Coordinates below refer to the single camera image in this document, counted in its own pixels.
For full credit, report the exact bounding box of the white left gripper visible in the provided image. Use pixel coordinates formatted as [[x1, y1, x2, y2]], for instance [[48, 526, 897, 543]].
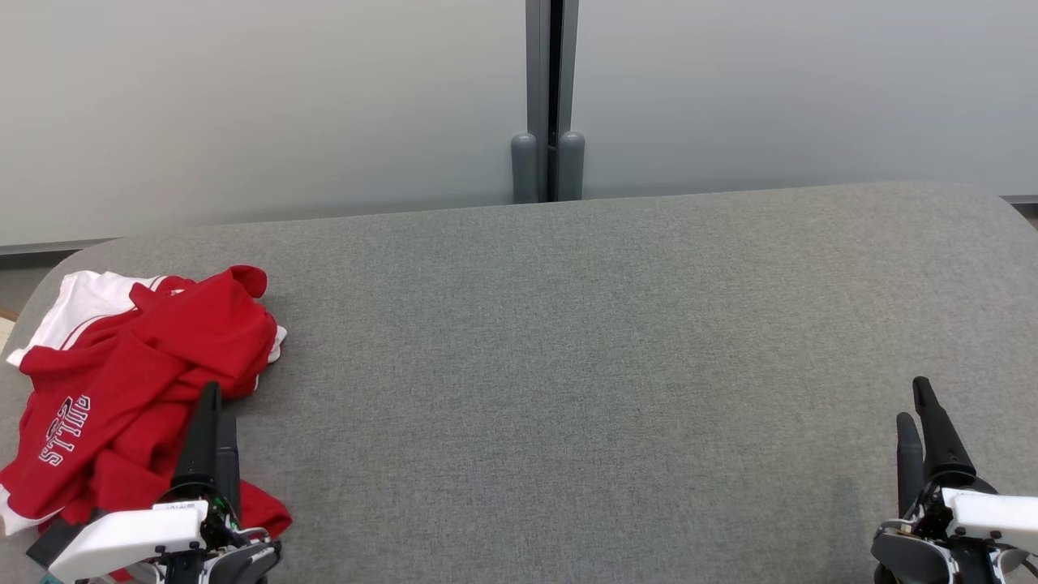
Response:
[[47, 381, 283, 584]]

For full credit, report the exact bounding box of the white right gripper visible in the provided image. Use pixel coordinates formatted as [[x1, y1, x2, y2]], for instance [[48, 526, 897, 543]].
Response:
[[871, 376, 1038, 584]]

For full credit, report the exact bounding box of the red jersey with white sleeves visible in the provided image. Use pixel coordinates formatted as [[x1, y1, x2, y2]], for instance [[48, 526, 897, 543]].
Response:
[[0, 270, 293, 582]]

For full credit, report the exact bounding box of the grey partition post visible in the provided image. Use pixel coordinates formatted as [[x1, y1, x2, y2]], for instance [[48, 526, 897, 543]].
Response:
[[511, 0, 554, 204], [557, 0, 586, 202]]

